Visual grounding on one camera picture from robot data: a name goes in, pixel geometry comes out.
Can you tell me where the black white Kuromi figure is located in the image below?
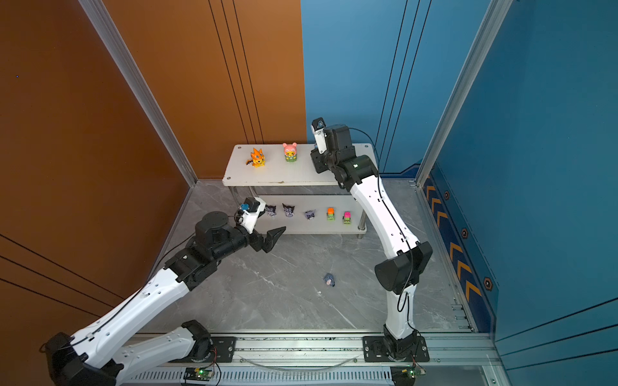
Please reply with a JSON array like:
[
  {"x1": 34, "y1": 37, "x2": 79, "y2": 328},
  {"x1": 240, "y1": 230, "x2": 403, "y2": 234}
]
[{"x1": 266, "y1": 205, "x2": 277, "y2": 216}]

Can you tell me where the pink yellow bear toy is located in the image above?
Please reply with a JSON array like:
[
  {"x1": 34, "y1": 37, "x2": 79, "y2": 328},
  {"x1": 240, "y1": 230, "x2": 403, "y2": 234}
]
[{"x1": 283, "y1": 142, "x2": 298, "y2": 162}]

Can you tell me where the small blue figure toy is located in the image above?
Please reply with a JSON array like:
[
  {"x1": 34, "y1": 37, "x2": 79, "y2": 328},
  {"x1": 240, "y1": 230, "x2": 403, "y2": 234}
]
[{"x1": 323, "y1": 273, "x2": 336, "y2": 287}]

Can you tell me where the orange yellow duck toy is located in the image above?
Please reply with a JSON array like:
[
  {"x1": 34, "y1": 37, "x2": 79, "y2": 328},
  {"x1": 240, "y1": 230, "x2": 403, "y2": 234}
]
[{"x1": 246, "y1": 148, "x2": 266, "y2": 167}]

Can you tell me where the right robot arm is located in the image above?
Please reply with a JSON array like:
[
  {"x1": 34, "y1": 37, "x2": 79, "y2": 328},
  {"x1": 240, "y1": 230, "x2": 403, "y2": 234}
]
[{"x1": 311, "y1": 117, "x2": 433, "y2": 363}]

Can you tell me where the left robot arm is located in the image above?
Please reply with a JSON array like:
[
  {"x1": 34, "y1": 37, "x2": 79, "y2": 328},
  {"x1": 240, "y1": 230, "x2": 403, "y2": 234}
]
[{"x1": 43, "y1": 211, "x2": 286, "y2": 385}]

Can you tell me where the left green circuit board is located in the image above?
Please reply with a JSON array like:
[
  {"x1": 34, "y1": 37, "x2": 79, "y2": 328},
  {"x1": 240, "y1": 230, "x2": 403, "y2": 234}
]
[{"x1": 183, "y1": 368, "x2": 217, "y2": 384}]

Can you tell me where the green circuit board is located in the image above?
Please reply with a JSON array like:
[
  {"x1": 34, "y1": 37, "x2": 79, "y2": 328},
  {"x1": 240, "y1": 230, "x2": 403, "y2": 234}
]
[
  {"x1": 183, "y1": 368, "x2": 217, "y2": 384},
  {"x1": 390, "y1": 367, "x2": 423, "y2": 386}
]

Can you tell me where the right green circuit board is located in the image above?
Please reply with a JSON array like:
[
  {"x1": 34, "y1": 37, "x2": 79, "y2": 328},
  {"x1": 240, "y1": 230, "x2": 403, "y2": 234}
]
[{"x1": 390, "y1": 367, "x2": 423, "y2": 386}]

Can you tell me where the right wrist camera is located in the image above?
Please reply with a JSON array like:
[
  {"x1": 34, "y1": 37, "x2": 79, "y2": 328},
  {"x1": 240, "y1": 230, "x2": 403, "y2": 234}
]
[{"x1": 311, "y1": 117, "x2": 328, "y2": 154}]

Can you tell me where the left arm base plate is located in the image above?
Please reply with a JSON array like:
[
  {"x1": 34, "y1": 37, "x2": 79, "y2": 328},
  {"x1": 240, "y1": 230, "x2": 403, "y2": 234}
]
[{"x1": 172, "y1": 336, "x2": 237, "y2": 364}]

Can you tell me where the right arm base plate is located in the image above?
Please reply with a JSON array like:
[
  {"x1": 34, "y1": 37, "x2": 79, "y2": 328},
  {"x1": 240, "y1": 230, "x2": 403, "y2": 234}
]
[{"x1": 362, "y1": 335, "x2": 431, "y2": 363}]

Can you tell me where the right aluminium corner post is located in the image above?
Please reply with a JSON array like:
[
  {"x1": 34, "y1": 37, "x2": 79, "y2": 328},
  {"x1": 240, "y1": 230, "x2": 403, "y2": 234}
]
[{"x1": 415, "y1": 0, "x2": 513, "y2": 188}]

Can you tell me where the aluminium corner post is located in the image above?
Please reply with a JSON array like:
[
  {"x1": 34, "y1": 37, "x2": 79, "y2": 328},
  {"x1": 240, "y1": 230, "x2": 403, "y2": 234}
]
[
  {"x1": 415, "y1": 0, "x2": 513, "y2": 188},
  {"x1": 79, "y1": 0, "x2": 198, "y2": 188}
]

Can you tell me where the aluminium rail frame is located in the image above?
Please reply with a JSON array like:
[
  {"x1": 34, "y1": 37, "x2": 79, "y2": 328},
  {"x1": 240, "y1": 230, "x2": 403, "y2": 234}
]
[{"x1": 123, "y1": 331, "x2": 508, "y2": 385}]

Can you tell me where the left aluminium corner post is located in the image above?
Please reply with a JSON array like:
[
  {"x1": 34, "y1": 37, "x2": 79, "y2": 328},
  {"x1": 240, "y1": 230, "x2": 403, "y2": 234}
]
[{"x1": 79, "y1": 0, "x2": 198, "y2": 188}]

